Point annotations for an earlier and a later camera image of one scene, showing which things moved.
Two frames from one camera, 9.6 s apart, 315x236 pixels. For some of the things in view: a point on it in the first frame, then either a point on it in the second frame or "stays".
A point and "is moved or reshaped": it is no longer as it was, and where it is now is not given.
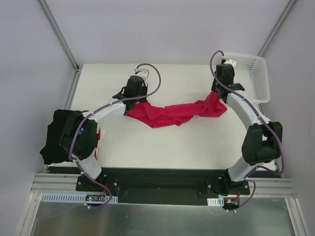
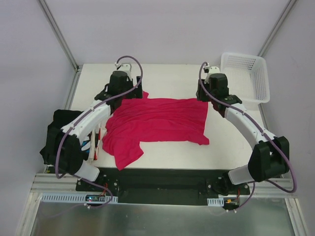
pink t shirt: [174, 114] is moved or reshaped
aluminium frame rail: [57, 183] stays
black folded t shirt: [52, 152] stays
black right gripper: [220, 92] to [201, 93]
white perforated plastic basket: [251, 72] stays
